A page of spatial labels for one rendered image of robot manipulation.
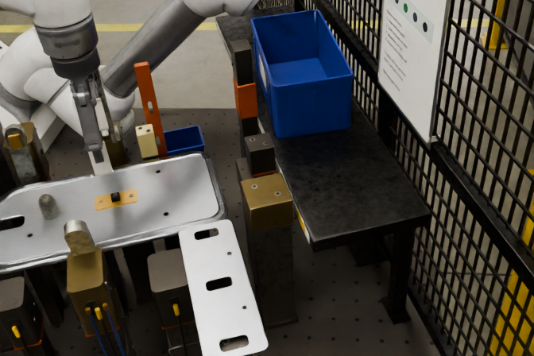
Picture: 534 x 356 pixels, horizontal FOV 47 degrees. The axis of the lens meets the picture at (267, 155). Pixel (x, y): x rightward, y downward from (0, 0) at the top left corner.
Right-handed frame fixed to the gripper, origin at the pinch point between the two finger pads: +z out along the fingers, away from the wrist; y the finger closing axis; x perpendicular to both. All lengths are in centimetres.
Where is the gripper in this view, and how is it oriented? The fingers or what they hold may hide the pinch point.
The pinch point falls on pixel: (101, 146)
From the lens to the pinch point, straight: 116.2
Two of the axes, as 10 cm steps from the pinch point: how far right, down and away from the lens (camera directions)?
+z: 0.6, 7.7, 6.3
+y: 2.5, 6.0, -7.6
